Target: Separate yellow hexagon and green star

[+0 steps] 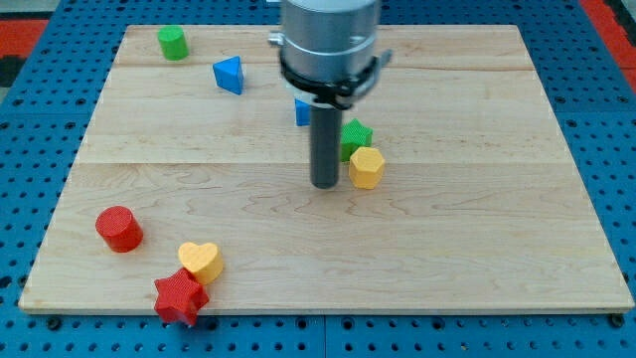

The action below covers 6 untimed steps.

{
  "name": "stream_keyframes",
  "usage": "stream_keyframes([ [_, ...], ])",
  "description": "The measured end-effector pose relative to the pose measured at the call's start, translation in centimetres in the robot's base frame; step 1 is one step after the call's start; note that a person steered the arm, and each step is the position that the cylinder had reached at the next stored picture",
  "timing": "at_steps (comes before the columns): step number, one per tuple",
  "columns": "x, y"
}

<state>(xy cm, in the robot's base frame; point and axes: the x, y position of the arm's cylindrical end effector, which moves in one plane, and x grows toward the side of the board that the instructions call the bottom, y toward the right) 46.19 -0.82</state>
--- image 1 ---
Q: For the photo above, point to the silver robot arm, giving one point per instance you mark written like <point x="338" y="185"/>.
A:
<point x="327" y="49"/>

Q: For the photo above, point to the yellow hexagon block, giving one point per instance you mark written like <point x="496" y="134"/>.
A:
<point x="366" y="167"/>

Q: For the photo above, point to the green star block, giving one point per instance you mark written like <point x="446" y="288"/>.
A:
<point x="354" y="135"/>

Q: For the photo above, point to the red star block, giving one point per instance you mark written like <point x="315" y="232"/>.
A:
<point x="180" y="297"/>

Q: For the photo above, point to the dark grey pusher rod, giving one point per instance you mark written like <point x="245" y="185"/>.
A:
<point x="325" y="141"/>

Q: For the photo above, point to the blue cube block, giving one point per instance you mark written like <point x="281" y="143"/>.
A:
<point x="302" y="113"/>

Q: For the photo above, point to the blue triangle block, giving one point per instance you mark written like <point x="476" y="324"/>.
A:
<point x="229" y="75"/>

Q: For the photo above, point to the wooden board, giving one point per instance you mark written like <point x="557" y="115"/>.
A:
<point x="481" y="209"/>

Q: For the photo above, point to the yellow heart block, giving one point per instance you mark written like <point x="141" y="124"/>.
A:
<point x="205" y="262"/>

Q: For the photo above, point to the green cylinder block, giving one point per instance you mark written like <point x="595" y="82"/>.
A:
<point x="173" y="42"/>

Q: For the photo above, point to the red cylinder block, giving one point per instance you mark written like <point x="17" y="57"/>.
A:
<point x="119" y="229"/>

